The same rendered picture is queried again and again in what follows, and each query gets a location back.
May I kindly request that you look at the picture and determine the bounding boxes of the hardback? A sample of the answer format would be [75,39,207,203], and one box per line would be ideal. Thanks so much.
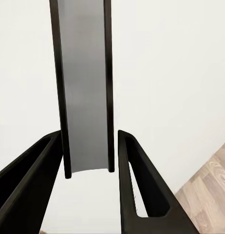
[49,0,115,179]

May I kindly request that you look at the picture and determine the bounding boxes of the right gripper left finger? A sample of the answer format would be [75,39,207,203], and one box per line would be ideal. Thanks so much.
[0,130,63,234]

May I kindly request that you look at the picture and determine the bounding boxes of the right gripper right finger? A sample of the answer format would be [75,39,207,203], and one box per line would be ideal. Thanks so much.
[117,130,200,234]

